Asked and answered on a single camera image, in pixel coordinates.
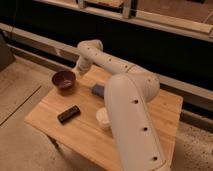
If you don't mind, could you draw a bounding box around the white plastic cup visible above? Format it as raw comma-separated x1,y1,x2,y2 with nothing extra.
96,107,110,129

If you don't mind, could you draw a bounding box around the blue sponge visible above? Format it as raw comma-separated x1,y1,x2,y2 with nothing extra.
91,84,104,98

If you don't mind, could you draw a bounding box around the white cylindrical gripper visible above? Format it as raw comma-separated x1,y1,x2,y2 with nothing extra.
73,59,90,79

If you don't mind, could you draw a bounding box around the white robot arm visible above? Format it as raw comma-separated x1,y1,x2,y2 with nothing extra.
75,40,171,171

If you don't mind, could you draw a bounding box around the black rectangular block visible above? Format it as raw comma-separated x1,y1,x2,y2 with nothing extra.
57,106,80,124

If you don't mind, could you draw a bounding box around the wooden table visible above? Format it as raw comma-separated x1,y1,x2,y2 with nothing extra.
25,77,183,171

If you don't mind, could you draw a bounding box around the dark red ceramic bowl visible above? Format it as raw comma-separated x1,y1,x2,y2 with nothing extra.
52,70,76,90

